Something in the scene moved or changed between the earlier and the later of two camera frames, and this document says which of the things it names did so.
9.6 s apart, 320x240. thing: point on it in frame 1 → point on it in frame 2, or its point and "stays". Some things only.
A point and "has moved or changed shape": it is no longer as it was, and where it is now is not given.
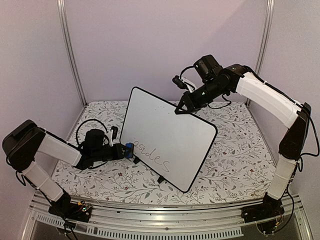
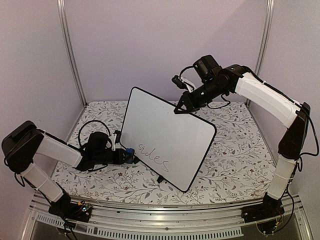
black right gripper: [184, 99] stays
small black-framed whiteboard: [172, 146] stays
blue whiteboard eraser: [129, 150] has moved or changed shape
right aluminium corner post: [264, 38] stays
